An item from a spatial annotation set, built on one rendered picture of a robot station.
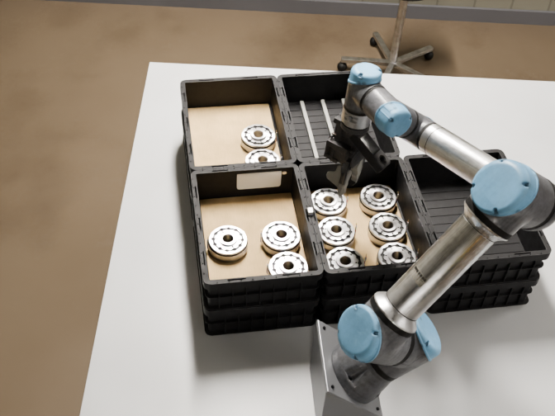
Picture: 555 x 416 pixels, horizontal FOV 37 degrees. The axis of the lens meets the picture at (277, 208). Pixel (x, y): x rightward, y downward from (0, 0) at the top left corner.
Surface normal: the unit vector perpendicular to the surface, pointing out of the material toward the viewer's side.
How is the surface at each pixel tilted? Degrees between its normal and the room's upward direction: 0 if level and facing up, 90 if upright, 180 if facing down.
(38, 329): 0
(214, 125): 0
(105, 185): 0
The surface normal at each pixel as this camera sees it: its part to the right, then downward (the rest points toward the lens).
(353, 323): -0.73, -0.14
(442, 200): 0.05, -0.69
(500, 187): -0.57, -0.33
